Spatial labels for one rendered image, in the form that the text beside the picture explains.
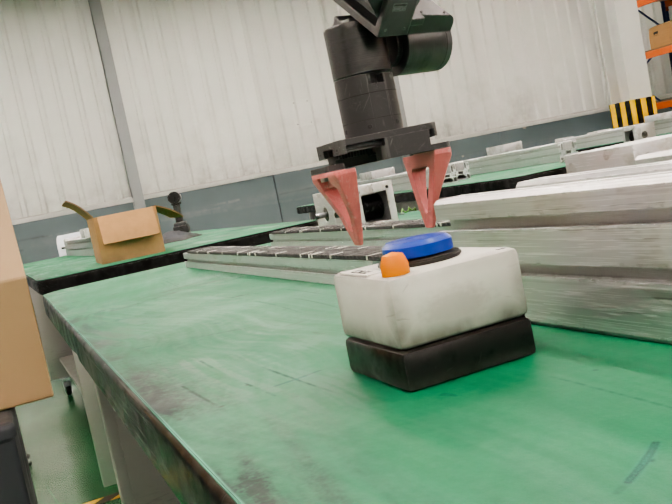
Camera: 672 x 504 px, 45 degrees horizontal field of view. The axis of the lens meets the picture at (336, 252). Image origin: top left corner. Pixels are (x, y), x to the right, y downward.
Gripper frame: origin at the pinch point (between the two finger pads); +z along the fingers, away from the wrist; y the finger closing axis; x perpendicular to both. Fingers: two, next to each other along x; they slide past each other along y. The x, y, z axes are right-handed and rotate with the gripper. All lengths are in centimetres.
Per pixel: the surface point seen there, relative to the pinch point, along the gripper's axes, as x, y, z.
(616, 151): -16.1, 14.1, -3.2
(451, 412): -39.0, -17.1, 5.5
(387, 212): 76, 35, 3
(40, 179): 1078, 10, -81
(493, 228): -23.9, -3.8, -0.4
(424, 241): -32.1, -13.2, -1.6
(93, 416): 190, -25, 51
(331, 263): 13.1, -2.3, 3.3
